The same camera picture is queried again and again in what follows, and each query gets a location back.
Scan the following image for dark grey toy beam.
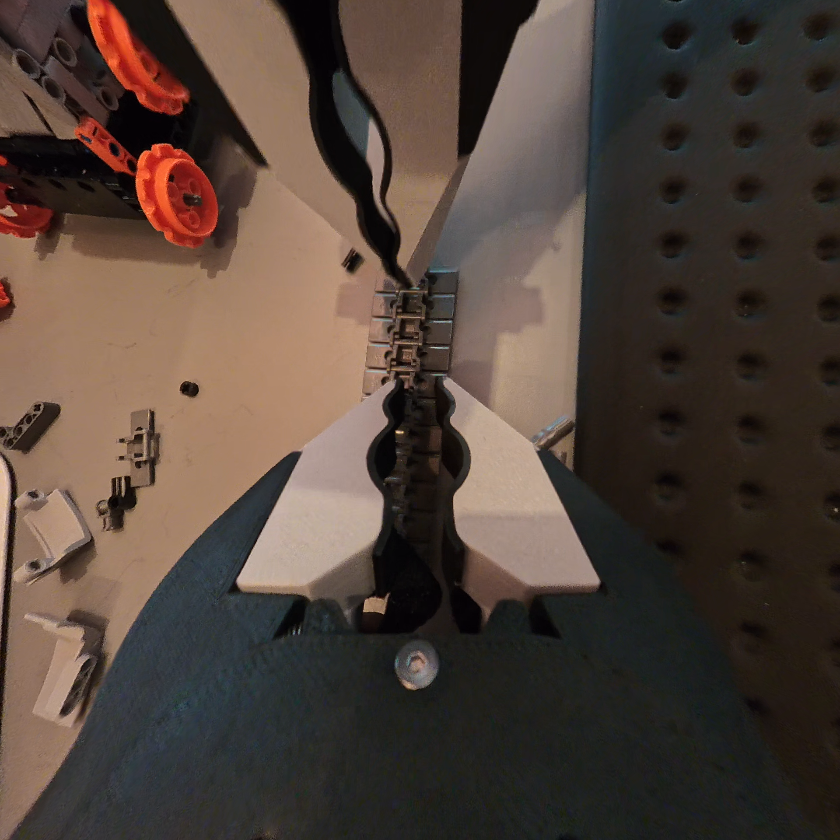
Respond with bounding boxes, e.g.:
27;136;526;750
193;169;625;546
0;402;63;454

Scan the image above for black grey toy robot vehicle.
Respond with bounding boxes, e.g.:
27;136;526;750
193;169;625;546
0;0;185;224

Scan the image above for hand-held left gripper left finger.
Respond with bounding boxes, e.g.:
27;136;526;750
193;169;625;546
237;384;401;602

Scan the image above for wooden book stand white base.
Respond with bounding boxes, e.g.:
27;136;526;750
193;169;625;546
0;453;14;683

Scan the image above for light grey toy block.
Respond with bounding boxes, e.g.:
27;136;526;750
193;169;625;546
24;611;106;727

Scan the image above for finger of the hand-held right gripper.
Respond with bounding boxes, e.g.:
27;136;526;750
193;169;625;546
332;0;473;282
164;0;408;286

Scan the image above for dark grey small toy pieces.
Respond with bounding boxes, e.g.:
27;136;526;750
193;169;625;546
99;410;158;532

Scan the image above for orange toy gear wheel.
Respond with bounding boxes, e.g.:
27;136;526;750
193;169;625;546
134;142;220;248
0;158;56;240
87;0;191;116

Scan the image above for grey cylinder toy sleeve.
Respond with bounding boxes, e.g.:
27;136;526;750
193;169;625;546
532;416;574;454

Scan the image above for black dimpled mat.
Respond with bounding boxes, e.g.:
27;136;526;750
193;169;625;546
574;0;840;840

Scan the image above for chain of joined grey connectors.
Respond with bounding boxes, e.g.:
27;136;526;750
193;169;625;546
361;267;463;552

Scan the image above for light grey angled toy piece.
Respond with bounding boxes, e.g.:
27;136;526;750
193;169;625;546
14;489;95;585

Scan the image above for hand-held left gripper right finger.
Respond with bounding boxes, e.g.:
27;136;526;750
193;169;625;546
444;381;602;602

